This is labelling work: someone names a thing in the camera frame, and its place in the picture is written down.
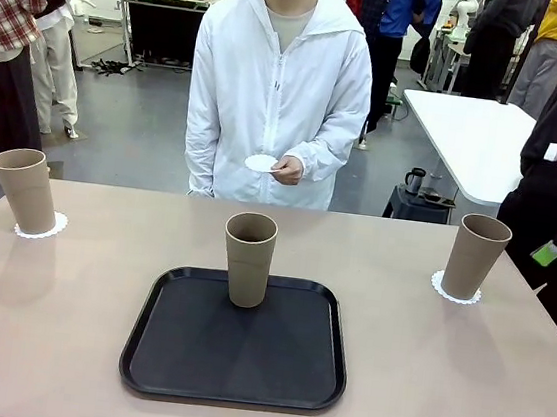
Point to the tall beige tumbler cup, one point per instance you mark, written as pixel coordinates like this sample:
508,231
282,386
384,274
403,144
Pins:
474,261
249,265
24,189

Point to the white scalloped paper coaster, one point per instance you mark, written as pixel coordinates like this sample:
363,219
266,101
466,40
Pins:
59,229
261,163
436,281

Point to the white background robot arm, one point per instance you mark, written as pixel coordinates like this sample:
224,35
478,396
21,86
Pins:
464,13

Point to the person's right forearm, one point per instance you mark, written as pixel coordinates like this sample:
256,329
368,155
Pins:
198,159

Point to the person's left hand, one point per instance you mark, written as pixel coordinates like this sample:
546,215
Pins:
290,172

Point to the black step stool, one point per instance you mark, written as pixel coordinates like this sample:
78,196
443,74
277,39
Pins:
409,206

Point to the white rounded table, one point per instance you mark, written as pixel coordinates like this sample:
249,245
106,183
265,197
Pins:
458,133

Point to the steel thermos mug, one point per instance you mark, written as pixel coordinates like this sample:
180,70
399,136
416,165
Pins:
415,181

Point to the black stand pole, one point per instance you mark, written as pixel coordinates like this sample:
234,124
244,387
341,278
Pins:
522,60

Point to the bystander in black coat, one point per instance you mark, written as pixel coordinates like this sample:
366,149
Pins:
492,52

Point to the black hanging bag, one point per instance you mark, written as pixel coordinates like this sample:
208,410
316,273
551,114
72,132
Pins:
420,56

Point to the bystander in blue jacket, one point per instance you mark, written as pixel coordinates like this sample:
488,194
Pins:
406,12

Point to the person in white jacket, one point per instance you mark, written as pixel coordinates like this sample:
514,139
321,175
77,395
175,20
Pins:
271,92

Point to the black plastic serving tray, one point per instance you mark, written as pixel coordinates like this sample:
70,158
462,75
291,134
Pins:
241,355

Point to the workbench with black panel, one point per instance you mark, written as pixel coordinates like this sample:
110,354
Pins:
168,30

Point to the bystander in black vest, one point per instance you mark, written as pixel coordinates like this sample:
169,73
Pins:
58,67

